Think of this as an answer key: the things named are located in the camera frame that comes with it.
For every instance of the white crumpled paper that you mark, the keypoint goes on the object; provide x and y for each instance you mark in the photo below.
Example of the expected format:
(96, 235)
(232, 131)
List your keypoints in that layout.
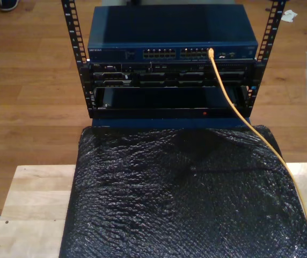
(289, 16)

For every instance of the black rack server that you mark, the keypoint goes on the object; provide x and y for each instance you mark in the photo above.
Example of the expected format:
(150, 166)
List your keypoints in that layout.
(169, 76)

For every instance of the black bubble mat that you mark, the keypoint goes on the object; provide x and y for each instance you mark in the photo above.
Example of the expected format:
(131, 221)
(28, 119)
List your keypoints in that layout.
(142, 215)

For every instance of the dark shoe white sole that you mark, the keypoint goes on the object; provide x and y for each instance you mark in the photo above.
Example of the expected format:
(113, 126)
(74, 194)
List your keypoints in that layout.
(10, 4)

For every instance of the blue network switch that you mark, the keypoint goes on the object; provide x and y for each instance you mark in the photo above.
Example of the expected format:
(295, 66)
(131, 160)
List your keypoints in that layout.
(169, 24)

